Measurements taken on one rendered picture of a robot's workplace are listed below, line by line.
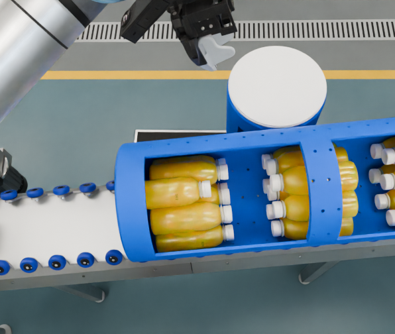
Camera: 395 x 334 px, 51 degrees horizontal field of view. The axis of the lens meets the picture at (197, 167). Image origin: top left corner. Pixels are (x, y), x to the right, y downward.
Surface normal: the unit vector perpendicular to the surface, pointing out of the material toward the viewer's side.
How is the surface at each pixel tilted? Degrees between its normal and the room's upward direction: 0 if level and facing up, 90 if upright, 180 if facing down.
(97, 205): 0
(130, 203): 20
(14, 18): 37
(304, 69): 0
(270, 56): 0
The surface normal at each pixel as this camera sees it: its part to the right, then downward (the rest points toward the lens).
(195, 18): 0.01, 0.88
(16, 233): -0.06, -0.40
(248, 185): -0.02, 0.03
